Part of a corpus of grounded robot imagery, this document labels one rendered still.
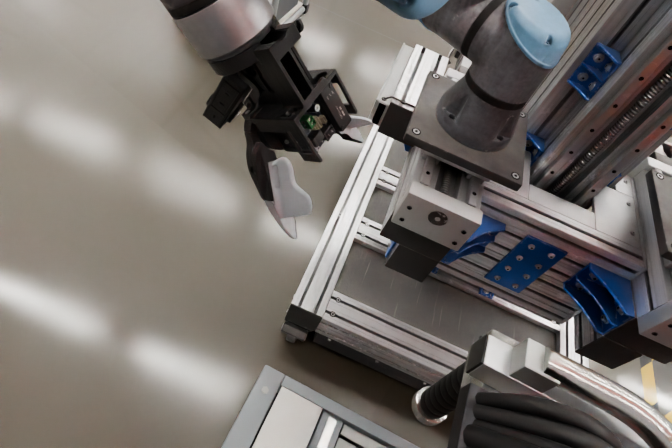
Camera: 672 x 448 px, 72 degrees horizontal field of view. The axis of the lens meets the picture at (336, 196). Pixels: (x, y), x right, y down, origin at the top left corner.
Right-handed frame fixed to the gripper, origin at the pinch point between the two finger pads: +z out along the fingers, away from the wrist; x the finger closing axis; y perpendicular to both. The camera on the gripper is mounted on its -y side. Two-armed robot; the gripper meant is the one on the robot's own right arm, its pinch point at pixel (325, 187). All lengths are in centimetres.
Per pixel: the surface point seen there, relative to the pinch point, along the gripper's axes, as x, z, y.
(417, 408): -13.3, 24.6, 9.8
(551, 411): -13.0, 4.5, 28.2
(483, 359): -10.5, 6.6, 21.7
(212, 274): 1, 56, -83
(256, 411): -24, 66, -47
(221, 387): -24, 65, -61
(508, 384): -10.9, 9.2, 23.5
